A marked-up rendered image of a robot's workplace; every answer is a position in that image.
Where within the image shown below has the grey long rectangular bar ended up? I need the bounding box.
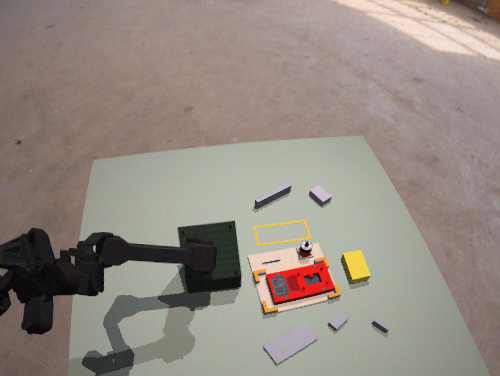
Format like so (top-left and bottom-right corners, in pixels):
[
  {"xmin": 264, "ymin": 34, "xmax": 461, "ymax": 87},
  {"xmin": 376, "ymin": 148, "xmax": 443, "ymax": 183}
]
[{"xmin": 255, "ymin": 183, "xmax": 292, "ymax": 209}]

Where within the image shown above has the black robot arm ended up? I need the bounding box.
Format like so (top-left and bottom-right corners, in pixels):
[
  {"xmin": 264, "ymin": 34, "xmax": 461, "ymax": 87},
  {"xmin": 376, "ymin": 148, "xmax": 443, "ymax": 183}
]
[{"xmin": 20, "ymin": 232, "xmax": 217, "ymax": 335}]

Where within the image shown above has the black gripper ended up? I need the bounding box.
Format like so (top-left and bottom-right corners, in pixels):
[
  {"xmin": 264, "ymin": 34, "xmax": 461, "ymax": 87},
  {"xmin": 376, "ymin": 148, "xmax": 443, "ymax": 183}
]
[{"xmin": 0, "ymin": 228, "xmax": 60, "ymax": 316}]

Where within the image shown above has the black wheel with grey hub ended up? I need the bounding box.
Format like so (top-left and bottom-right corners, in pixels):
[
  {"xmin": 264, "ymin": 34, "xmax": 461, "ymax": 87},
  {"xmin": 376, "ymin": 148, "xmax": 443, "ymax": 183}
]
[{"xmin": 300, "ymin": 240, "xmax": 313, "ymax": 254}]

